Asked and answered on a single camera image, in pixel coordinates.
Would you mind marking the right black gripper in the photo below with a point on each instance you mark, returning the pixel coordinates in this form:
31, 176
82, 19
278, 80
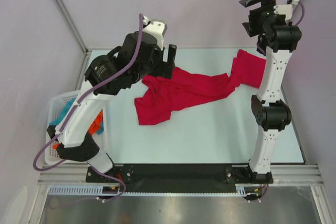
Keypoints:
269, 0

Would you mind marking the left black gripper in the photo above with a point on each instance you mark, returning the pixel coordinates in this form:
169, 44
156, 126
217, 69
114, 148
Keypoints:
164, 68

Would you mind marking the magenta t shirt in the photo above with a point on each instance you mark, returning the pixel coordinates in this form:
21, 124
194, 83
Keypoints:
184, 90
247, 69

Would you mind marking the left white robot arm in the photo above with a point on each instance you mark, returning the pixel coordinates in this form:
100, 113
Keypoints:
108, 74

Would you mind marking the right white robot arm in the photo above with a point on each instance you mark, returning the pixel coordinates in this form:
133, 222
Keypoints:
277, 39

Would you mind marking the folded magenta t shirt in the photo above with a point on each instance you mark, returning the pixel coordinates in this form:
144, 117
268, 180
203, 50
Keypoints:
247, 69

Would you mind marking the orange t shirt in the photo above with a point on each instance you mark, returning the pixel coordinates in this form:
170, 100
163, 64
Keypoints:
72, 133

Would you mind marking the white plastic laundry basket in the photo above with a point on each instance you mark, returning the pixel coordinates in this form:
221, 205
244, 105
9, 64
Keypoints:
55, 152

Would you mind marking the teal t shirt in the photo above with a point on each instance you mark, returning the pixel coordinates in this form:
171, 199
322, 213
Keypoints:
95, 128

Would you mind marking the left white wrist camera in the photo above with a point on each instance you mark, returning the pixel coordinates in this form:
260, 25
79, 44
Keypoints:
156, 28

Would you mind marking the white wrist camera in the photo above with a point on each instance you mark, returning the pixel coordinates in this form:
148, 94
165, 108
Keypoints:
286, 9
156, 28

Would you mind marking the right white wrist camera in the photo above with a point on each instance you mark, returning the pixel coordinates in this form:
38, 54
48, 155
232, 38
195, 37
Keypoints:
286, 9

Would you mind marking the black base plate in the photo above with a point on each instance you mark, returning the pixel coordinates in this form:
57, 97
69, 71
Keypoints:
187, 177

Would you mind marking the grey slotted cable duct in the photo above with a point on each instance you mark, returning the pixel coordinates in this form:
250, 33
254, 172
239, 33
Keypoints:
109, 191

